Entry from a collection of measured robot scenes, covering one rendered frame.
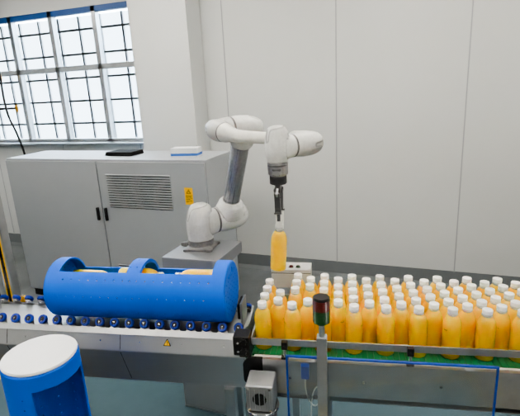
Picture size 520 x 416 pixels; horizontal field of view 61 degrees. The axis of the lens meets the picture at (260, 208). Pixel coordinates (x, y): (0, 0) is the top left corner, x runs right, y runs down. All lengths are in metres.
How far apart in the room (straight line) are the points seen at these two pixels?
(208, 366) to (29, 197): 3.12
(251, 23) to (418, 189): 2.30
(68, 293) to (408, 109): 3.32
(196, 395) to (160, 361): 0.92
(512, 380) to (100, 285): 1.76
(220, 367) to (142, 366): 0.39
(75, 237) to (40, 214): 0.44
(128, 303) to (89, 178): 2.30
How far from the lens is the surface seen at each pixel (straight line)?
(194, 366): 2.22
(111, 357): 2.36
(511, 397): 2.11
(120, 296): 2.14
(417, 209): 4.59
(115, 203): 4.17
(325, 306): 1.64
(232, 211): 2.67
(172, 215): 3.87
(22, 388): 1.95
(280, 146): 1.87
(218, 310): 2.00
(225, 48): 4.85
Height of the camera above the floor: 2.00
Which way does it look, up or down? 15 degrees down
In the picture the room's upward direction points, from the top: 3 degrees counter-clockwise
